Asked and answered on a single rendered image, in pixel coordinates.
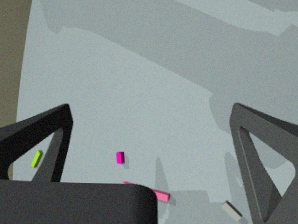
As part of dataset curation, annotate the lime green rod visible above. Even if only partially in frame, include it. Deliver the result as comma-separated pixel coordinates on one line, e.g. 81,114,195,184
31,150,43,168

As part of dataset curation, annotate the short magenta rod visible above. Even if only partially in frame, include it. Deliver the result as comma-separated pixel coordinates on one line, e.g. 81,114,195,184
116,152,125,164

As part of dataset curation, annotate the grey rod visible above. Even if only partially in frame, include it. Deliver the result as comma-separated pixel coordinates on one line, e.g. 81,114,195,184
221,200,242,222

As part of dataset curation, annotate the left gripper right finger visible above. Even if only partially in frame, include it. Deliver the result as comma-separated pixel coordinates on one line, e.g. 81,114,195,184
229,103,298,224

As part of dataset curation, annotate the pink rod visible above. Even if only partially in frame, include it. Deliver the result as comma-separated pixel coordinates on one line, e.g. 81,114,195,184
122,181,170,201

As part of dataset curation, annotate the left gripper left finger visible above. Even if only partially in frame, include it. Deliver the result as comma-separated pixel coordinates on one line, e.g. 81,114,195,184
0,104,73,182

